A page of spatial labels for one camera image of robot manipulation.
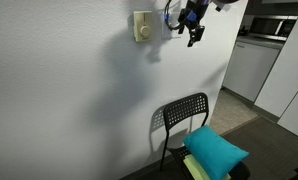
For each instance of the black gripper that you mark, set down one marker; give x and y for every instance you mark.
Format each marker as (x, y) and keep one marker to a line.
(190, 17)

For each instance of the white kitchen cabinet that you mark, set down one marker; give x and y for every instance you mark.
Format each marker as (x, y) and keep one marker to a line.
(250, 64)

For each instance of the black perforated metal chair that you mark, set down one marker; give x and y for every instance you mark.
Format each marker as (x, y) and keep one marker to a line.
(180, 110)

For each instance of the stainless steel microwave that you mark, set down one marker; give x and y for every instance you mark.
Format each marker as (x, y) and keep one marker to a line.
(274, 27)

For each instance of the white door panel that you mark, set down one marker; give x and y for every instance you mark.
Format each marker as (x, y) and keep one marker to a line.
(279, 95)

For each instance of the teal pillow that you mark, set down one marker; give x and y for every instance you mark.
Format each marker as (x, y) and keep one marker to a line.
(216, 155)

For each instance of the yellow-green folded cloth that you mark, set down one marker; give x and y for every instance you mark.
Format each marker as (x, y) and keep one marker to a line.
(197, 168)

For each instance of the beige wall thermostat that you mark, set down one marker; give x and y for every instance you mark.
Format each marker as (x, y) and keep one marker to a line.
(142, 25)

